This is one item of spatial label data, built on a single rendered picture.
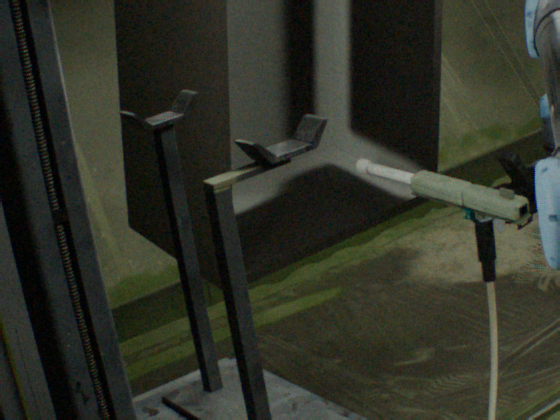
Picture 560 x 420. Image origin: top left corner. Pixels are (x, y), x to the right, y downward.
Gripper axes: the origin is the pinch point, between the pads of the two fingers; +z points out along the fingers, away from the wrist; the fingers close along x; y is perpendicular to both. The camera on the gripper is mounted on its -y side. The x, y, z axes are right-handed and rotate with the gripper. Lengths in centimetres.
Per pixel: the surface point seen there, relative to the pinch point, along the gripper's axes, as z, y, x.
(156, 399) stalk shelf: 111, -39, -53
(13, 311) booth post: 111, -39, -20
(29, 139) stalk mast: 124, -77, -68
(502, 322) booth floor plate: -30, 50, 23
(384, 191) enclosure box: -5.2, 4.5, 33.8
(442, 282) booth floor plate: -41, 52, 54
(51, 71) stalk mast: 120, -82, -68
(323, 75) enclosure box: -12, -19, 55
